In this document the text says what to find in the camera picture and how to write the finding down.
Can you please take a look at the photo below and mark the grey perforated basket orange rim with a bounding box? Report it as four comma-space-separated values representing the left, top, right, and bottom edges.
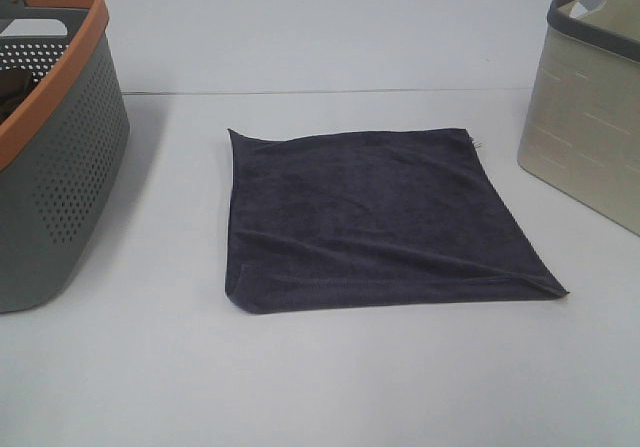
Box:
1, 0, 130, 313

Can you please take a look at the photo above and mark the beige bin grey rim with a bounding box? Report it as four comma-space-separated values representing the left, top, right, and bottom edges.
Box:
517, 0, 639, 233

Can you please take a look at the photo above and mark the brown towel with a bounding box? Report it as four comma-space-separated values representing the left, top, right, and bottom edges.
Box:
0, 68, 36, 122

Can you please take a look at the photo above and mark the dark grey towel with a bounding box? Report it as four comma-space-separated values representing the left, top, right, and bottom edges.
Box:
225, 128, 566, 314

